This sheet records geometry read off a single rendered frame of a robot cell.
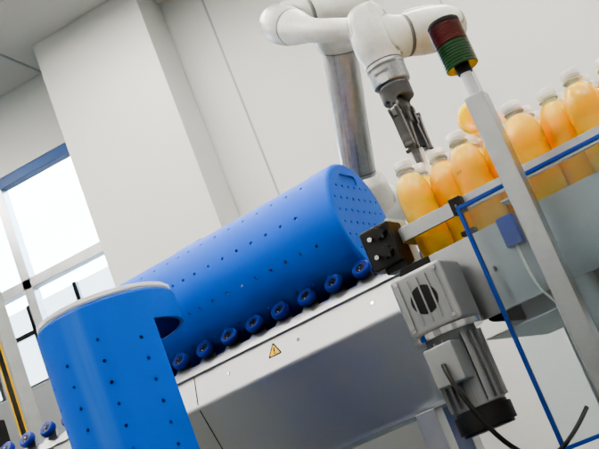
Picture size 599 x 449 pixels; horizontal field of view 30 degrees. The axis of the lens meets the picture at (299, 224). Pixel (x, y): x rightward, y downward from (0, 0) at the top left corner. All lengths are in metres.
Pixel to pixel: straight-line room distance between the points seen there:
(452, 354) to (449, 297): 0.11
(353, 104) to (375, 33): 0.65
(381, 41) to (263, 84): 3.30
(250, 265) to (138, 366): 0.52
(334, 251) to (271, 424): 0.42
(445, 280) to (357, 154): 1.19
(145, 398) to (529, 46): 3.71
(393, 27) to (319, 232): 0.51
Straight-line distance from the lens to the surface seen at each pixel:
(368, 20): 2.58
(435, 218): 2.25
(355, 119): 3.19
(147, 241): 5.63
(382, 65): 2.54
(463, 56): 2.08
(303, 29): 2.91
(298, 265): 2.47
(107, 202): 5.78
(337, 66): 3.15
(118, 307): 2.12
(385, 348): 2.39
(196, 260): 2.62
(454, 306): 2.07
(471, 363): 2.08
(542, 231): 2.00
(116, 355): 2.10
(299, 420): 2.52
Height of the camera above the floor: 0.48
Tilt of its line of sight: 15 degrees up
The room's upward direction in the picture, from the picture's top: 22 degrees counter-clockwise
